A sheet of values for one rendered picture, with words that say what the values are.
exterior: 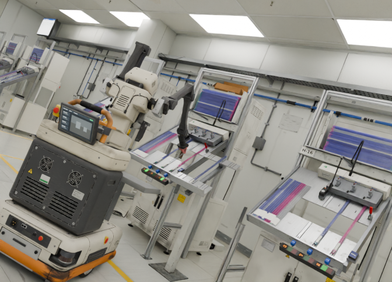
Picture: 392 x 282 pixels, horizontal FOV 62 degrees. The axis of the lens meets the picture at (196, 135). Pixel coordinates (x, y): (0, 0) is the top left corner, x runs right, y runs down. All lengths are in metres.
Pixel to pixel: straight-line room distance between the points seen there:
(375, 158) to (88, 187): 1.95
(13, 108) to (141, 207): 4.16
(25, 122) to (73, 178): 5.20
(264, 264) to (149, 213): 1.29
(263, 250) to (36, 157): 1.72
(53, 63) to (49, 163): 5.16
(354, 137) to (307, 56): 2.45
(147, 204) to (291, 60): 2.94
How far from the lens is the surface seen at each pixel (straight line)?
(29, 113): 7.14
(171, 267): 2.84
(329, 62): 4.84
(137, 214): 3.51
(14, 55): 8.41
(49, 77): 7.16
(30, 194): 2.16
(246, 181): 4.70
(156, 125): 4.46
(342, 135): 2.76
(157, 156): 3.16
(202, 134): 3.24
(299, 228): 2.33
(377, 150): 2.69
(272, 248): 2.65
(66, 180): 2.03
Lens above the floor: 0.97
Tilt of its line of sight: 3 degrees up
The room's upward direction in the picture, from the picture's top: 23 degrees clockwise
